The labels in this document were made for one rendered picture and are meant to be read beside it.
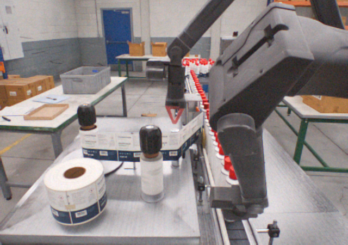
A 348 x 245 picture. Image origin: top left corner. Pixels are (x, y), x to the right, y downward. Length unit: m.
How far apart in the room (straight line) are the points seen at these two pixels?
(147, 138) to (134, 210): 0.28
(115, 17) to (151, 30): 1.34
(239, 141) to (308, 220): 0.84
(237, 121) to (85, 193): 0.69
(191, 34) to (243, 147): 0.50
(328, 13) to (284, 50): 0.61
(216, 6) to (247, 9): 7.83
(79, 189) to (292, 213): 0.80
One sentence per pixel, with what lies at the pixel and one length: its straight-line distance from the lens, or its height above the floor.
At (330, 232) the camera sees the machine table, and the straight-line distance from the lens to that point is 1.07.
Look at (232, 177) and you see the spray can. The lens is 0.80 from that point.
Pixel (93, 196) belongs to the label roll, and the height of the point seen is 0.97.
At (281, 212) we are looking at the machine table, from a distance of 1.07.
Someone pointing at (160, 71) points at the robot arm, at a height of 1.38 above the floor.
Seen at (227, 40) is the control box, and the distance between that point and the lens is 0.96.
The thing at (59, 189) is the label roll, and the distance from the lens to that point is 0.86.
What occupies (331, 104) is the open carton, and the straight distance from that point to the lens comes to 2.53.
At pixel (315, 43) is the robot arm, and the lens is 0.23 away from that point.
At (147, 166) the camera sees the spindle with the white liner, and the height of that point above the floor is 1.04.
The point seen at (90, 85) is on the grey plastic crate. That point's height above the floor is 0.90.
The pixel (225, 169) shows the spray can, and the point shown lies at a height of 1.05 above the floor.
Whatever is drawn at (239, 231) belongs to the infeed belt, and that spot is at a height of 0.88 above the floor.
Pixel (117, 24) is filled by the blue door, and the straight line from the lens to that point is 8.84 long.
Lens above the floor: 1.51
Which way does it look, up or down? 20 degrees down
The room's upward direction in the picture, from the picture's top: straight up
